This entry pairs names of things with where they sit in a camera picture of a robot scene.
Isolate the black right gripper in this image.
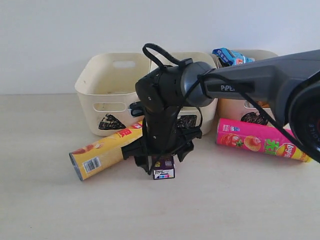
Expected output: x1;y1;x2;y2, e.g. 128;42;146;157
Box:
121;106;203;173

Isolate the purple small carton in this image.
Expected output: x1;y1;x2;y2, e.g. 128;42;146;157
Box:
152;155;175;180

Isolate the blue noodle packet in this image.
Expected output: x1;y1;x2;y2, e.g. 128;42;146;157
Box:
212;47;255;67

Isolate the orange noodle packet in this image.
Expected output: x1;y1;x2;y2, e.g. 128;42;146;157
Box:
244;101;270;109

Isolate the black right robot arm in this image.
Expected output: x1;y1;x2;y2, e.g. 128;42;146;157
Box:
121;50;320;173

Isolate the cream bin with square mark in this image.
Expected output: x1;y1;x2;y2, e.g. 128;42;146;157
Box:
155;52;218;135

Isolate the yellow chips can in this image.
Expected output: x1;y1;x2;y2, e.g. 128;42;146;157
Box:
69;121;143;181

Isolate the cream bin with triangle mark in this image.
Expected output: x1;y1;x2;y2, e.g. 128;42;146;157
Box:
74;53;150;137

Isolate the cream bin with circle mark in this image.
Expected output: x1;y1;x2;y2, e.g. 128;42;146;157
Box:
217;49;278;127

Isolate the pink Lay's chips can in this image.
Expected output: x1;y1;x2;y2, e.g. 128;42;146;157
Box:
216;118;312;163

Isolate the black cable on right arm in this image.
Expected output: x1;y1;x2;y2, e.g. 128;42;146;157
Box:
141;42;316;176

